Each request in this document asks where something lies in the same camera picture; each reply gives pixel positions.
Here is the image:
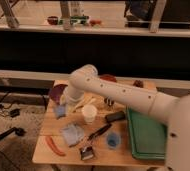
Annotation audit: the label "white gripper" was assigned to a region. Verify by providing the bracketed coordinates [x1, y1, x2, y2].
[63, 87, 84, 114]

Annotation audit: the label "blue sponge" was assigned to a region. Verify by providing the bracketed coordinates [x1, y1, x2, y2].
[53, 105, 66, 119]

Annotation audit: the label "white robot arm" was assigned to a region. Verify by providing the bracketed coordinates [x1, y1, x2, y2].
[63, 64, 190, 171]

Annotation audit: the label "green plastic tray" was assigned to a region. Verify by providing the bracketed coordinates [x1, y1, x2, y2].
[126, 108, 167, 160]

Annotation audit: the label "purple bowl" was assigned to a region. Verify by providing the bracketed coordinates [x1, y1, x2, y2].
[49, 84, 67, 104]

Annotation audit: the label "white cup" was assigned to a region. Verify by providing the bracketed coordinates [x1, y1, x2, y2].
[81, 105, 97, 124]

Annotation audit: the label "wooden stick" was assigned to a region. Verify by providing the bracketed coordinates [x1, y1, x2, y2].
[72, 97, 96, 112]

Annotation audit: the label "light blue cloth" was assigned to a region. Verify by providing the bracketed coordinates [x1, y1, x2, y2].
[61, 123, 84, 147]

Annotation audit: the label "red chili pepper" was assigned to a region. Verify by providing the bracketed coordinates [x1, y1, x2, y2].
[45, 136, 66, 156]

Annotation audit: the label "black scissors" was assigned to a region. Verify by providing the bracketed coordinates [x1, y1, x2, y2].
[104, 98, 115, 107]

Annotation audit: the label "black rectangular block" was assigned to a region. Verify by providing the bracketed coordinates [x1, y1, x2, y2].
[105, 111, 125, 123]

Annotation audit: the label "orange bowl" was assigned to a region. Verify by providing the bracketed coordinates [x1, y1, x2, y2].
[99, 74, 117, 82]

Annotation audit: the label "black power adapter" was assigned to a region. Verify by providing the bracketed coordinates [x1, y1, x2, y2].
[9, 109, 20, 118]

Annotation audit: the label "small blue cup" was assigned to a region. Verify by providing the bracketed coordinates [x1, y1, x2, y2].
[106, 132, 121, 149]

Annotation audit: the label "black floor stand leg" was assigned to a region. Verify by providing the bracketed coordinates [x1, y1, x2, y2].
[0, 127, 26, 141]

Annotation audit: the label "pine cone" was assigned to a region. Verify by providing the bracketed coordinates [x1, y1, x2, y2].
[133, 80, 144, 88]

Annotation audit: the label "green background object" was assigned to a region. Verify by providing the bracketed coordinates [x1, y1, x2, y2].
[58, 15, 90, 26]

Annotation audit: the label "dark red background bowl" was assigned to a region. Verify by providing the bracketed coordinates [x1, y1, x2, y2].
[47, 16, 58, 25]

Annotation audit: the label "black handled brush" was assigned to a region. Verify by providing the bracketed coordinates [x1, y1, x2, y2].
[87, 124, 112, 141]

